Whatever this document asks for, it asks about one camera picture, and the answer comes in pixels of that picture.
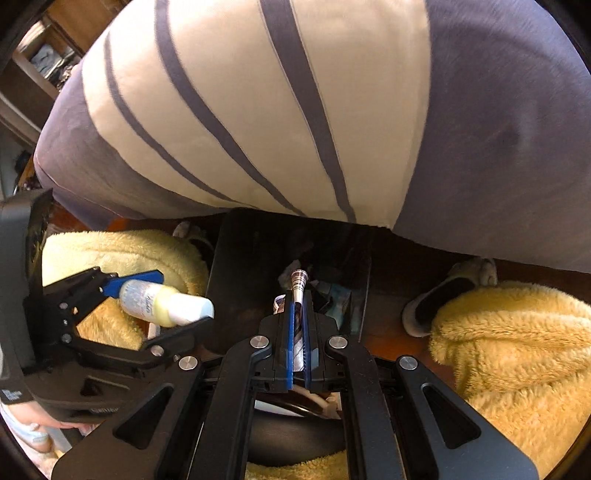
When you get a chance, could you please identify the yellow white lotion bottle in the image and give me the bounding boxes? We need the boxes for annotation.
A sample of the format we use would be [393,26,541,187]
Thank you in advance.
[119,279,215,328]

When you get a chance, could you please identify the person's left forearm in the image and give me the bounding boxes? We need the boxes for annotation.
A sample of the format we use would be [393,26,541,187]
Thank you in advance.
[0,399,81,457]

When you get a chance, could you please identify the black bin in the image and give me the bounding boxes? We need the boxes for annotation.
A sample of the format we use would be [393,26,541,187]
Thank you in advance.
[205,210,372,342]

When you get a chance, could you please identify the silver foil tube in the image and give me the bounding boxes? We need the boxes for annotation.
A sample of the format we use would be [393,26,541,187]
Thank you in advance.
[274,270,319,374]

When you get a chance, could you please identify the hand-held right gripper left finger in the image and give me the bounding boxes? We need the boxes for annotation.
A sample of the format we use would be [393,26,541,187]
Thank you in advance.
[51,302,296,480]

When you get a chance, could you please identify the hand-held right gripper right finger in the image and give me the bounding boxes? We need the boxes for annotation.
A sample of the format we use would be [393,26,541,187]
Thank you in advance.
[302,295,541,480]

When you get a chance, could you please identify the grey right slipper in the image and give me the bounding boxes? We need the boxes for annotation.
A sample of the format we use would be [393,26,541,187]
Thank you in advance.
[402,258,498,337]

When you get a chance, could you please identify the grey left slipper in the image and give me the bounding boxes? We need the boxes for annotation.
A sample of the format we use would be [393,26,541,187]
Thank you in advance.
[173,222,215,259]

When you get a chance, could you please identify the grey slipper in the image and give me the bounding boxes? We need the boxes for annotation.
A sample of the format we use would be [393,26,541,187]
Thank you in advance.
[402,258,498,337]
[173,222,215,259]

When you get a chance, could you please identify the blue white striped bedspread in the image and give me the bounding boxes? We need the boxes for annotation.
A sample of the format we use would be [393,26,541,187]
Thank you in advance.
[34,0,591,273]

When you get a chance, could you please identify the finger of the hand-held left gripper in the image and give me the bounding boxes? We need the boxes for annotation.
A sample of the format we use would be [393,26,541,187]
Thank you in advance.
[60,318,214,371]
[44,267,164,324]

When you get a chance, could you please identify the dark wooden wardrobe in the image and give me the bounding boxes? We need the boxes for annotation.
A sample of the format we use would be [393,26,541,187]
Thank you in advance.
[0,0,121,148]

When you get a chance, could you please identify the person's right leg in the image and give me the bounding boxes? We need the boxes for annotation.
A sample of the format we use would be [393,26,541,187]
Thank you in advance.
[427,281,591,480]

